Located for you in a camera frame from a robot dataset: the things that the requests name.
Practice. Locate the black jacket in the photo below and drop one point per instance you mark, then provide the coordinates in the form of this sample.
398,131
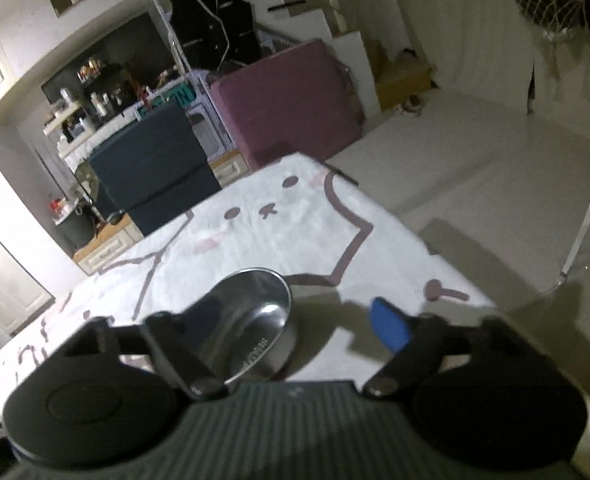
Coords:
205,15

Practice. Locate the yellow cardboard box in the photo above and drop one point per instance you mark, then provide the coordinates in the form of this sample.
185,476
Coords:
402,87

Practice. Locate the white stepped cabinet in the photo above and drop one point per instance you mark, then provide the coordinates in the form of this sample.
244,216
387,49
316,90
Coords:
345,45

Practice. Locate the round steel bowl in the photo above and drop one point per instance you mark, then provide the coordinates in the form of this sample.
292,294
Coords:
255,320

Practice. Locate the printed cartoon tablecloth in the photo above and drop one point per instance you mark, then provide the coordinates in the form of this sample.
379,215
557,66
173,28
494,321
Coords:
275,220

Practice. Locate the cluttered shelf rack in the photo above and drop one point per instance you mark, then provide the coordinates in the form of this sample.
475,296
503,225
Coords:
90,105

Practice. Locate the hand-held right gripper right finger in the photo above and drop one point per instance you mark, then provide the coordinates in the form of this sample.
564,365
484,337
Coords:
390,325

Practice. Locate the purple chair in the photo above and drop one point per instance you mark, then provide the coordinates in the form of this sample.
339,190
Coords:
285,100

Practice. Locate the dark blue chair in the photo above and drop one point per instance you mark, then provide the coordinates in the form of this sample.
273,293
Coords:
150,170

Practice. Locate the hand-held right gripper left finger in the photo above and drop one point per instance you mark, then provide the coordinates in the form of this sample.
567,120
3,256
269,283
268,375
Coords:
175,355

